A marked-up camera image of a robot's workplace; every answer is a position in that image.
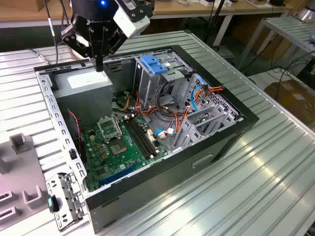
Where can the small cardboard box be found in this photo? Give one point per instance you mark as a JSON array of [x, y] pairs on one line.
[[40, 5]]

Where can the cardboard box with labels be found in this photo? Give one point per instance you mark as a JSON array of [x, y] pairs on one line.
[[292, 98]]

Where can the grey power supply unit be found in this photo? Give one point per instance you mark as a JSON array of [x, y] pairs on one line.
[[83, 103]]

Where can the blue plastic drive bracket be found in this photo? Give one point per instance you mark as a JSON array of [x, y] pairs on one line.
[[153, 66]]

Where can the black latch with teal tab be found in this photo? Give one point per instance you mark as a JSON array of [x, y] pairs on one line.
[[55, 204]]

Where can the black RAM slot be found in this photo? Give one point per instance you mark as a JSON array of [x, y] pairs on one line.
[[145, 134], [134, 138], [141, 135], [137, 136]]

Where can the grey metal disk bay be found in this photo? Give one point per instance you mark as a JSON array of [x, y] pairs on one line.
[[187, 132]]

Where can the black open PC case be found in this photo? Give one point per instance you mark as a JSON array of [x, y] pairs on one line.
[[172, 172]]

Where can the green motherboard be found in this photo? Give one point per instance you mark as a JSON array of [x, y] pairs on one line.
[[128, 159]]

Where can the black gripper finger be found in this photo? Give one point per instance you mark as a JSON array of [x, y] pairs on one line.
[[103, 44], [92, 44]]

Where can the white box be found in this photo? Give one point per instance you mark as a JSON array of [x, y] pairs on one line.
[[205, 2]]

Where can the small black rear clip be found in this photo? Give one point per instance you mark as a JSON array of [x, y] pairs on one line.
[[72, 155]]

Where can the grey metal drive cage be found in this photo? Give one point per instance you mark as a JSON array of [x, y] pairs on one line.
[[150, 86]]

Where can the grey parts rack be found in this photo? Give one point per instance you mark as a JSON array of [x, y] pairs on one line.
[[22, 169]]

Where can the small grey wrist camera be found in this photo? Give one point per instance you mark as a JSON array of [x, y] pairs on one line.
[[82, 40]]

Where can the black device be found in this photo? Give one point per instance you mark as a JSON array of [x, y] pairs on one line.
[[276, 2]]

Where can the wooden desk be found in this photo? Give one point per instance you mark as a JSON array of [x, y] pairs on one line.
[[184, 9]]

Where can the CPU socket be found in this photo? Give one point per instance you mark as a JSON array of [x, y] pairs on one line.
[[118, 147]]

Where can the blue expansion slot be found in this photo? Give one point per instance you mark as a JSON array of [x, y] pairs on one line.
[[115, 175]]

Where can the white low table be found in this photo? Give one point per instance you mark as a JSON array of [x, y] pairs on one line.
[[261, 81]]

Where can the metal slot retention bracket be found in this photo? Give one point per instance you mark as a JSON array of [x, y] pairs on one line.
[[66, 196]]

